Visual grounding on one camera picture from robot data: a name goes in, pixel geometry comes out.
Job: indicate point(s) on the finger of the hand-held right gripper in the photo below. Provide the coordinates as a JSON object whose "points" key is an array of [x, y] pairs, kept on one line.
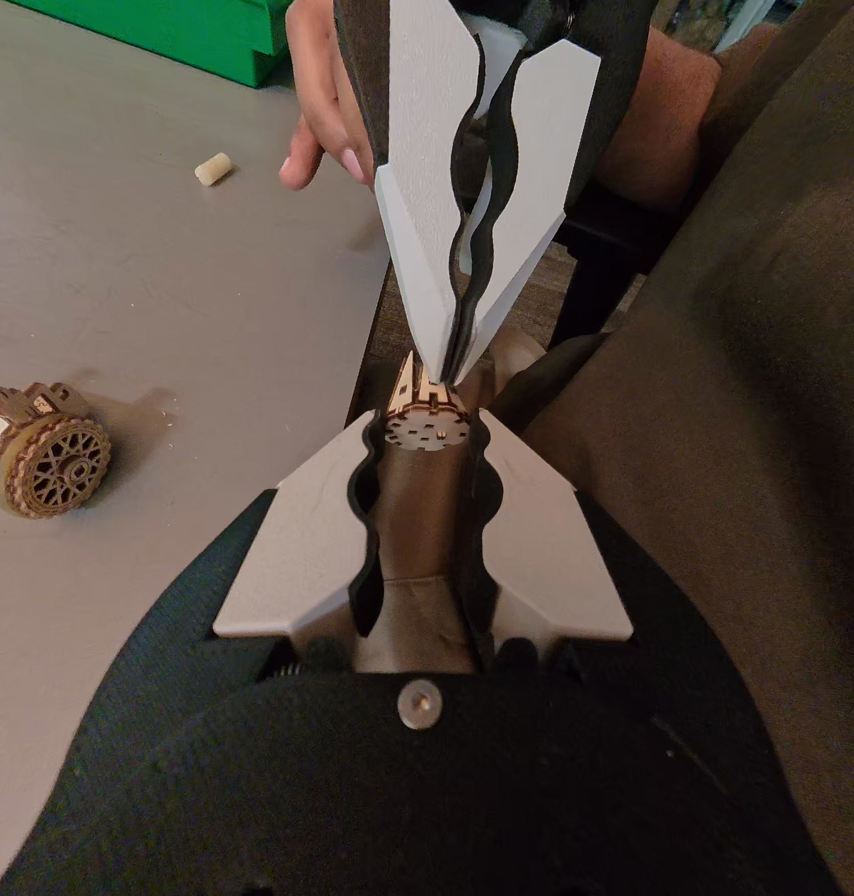
{"points": [[546, 140], [423, 140]]}

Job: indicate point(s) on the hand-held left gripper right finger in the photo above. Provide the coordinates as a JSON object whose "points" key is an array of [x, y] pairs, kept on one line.
{"points": [[553, 560]]}

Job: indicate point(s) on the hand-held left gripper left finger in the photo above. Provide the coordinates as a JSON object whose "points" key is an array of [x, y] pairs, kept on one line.
{"points": [[301, 553]]}

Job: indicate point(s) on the person's right hand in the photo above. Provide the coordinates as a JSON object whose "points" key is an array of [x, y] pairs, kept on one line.
{"points": [[322, 84]]}

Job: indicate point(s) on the person's white shoe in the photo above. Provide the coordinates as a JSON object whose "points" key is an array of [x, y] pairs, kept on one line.
{"points": [[518, 357]]}

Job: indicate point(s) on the pale wax stick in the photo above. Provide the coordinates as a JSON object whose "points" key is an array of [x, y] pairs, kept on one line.
{"points": [[213, 169]]}

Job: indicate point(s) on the wooden wheel assembly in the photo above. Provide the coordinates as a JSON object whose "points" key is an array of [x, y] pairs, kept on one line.
{"points": [[49, 469]]}

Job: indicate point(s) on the green plastic bin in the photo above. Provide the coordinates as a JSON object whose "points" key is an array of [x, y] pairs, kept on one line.
{"points": [[175, 35]]}

